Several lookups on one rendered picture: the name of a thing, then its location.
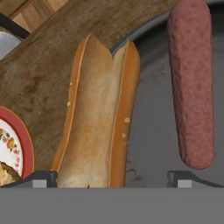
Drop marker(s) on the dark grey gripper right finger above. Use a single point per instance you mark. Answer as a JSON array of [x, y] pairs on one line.
[[179, 178]]

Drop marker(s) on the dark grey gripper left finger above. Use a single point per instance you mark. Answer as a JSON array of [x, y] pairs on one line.
[[43, 177]]

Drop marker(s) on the beige bun on plate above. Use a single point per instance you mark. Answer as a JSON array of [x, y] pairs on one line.
[[6, 175]]

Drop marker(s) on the red rimmed floral plate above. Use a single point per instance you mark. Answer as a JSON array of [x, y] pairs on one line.
[[24, 137]]

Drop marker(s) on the grey bowl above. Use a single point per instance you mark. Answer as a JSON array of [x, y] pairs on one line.
[[154, 122]]

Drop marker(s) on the split hot dog bun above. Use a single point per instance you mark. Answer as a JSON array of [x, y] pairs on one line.
[[99, 122]]

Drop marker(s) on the reddish brown sausage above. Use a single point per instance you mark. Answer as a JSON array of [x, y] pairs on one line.
[[191, 87]]

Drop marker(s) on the white fitting with black edge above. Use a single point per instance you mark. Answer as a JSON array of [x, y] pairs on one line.
[[7, 43]]

